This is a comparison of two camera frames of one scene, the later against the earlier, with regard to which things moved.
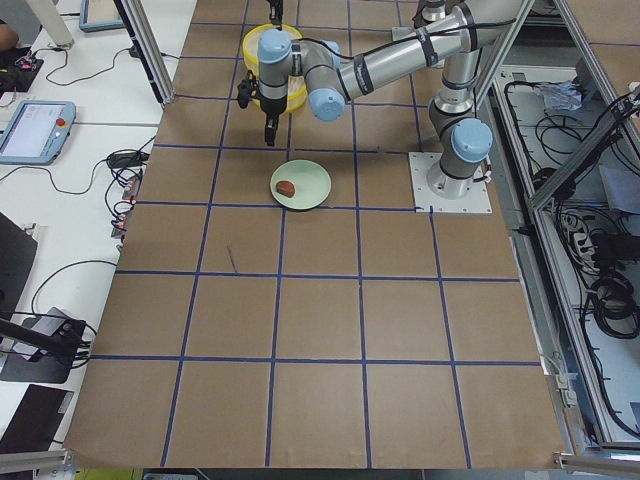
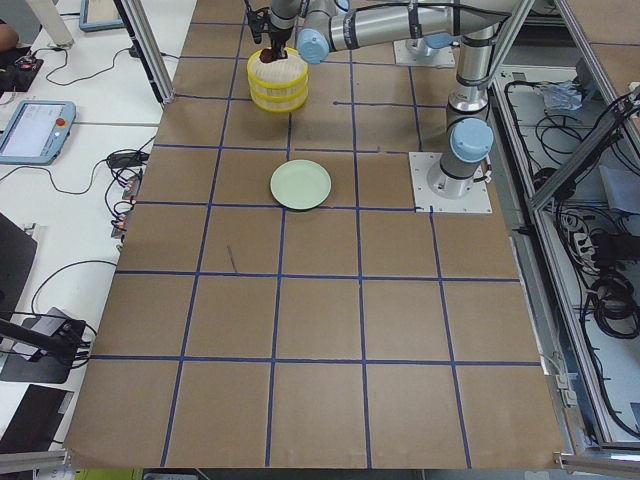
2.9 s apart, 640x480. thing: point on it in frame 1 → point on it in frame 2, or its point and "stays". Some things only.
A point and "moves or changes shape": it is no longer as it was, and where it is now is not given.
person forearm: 8,38 stays
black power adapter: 127,159 stays
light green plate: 312,184 stays
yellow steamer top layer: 250,44 moves or changes shape
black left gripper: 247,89 → 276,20
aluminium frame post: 136,20 stays
